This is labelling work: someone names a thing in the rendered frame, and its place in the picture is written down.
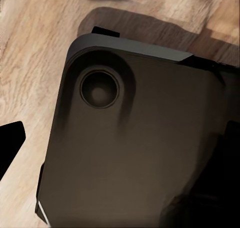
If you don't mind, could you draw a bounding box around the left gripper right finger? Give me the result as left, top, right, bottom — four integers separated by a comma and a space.
224, 121, 240, 161

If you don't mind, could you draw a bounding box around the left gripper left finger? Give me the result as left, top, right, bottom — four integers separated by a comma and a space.
0, 121, 26, 181

